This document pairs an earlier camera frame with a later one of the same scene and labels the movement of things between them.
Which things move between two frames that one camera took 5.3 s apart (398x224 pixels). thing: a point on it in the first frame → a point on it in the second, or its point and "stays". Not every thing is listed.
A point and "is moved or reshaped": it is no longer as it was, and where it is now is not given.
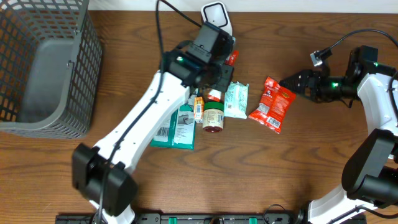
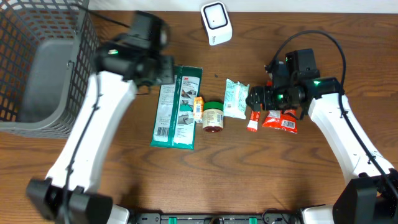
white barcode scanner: (216, 13) stays
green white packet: (178, 131) stays
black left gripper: (228, 76) → (170, 78)
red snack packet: (274, 99) is moved or reshaped
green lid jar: (213, 116) stays
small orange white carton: (198, 109) stays
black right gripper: (314, 74) → (267, 102)
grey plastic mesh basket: (51, 69) stays
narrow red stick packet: (214, 95) → (252, 126)
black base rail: (200, 219) stays
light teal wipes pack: (236, 100) stays
